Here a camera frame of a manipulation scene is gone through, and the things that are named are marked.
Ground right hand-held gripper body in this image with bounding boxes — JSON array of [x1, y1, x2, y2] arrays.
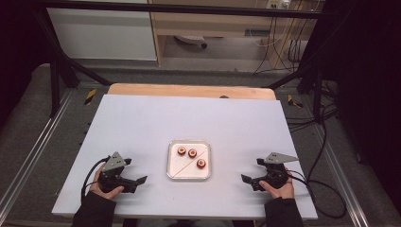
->
[[251, 152, 299, 192]]

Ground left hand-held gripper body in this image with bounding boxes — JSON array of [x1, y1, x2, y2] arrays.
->
[[97, 151, 137, 194]]

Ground clear square plastic tray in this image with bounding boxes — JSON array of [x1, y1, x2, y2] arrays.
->
[[166, 139, 212, 182]]

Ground thin wooden skewer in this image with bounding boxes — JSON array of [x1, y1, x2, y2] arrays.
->
[[174, 150, 208, 177]]

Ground person's right hand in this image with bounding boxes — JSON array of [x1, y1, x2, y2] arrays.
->
[[258, 181, 296, 201]]

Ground person's left hand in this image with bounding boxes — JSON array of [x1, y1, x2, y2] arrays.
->
[[89, 165, 125, 201]]

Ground white board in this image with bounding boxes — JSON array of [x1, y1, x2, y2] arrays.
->
[[51, 94, 319, 220]]

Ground wooden table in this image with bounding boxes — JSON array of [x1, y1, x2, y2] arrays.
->
[[107, 82, 278, 101]]

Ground black curtain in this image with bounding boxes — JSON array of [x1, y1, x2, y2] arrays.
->
[[0, 0, 53, 131], [321, 0, 401, 217]]

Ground white cabinet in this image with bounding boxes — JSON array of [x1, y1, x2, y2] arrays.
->
[[46, 0, 158, 61]]

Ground grey chair base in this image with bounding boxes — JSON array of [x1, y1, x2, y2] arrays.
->
[[174, 34, 209, 49]]

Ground white power strip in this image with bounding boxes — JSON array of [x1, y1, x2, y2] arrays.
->
[[266, 0, 291, 9]]

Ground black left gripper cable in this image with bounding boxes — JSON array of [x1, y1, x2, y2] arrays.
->
[[80, 156, 110, 203]]

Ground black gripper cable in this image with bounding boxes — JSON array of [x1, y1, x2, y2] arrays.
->
[[283, 169, 348, 220], [80, 156, 110, 203]]

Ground aluminium floor rail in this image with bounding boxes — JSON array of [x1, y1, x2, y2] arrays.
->
[[301, 94, 371, 227], [0, 89, 77, 216]]

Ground bundle of black floor cables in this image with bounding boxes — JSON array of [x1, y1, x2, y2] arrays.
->
[[285, 79, 340, 134]]

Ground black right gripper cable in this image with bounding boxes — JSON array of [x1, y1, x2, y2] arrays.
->
[[283, 169, 348, 220]]

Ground black frame leg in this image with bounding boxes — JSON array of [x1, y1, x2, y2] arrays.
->
[[31, 6, 113, 118], [267, 61, 327, 123]]

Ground hanging desk cables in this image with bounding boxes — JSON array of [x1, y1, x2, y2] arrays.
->
[[253, 12, 311, 76]]

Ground black frame crossbar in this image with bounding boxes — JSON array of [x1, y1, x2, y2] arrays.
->
[[32, 0, 327, 20]]

